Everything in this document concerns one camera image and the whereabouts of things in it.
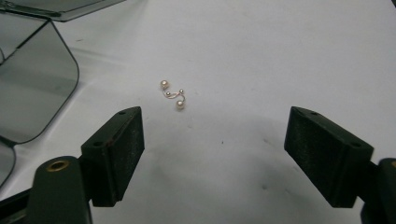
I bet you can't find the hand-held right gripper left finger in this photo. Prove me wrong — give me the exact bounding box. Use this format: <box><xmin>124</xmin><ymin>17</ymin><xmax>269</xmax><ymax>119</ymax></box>
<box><xmin>79</xmin><ymin>105</ymin><xmax>146</xmax><ymax>208</ymax></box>

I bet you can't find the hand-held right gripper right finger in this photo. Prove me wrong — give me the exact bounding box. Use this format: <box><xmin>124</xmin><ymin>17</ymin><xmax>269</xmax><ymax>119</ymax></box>
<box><xmin>283</xmin><ymin>105</ymin><xmax>375</xmax><ymax>209</ymax></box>

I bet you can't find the pearl earring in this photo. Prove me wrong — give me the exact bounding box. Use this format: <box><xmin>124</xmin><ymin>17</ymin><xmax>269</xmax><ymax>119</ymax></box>
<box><xmin>160</xmin><ymin>79</ymin><xmax>177</xmax><ymax>100</ymax></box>
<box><xmin>168</xmin><ymin>89</ymin><xmax>187</xmax><ymax>112</ymax></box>

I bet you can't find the transparent grey jewelry box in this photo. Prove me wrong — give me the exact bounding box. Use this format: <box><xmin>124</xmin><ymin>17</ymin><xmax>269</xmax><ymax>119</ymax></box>
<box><xmin>0</xmin><ymin>0</ymin><xmax>127</xmax><ymax>189</ymax></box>

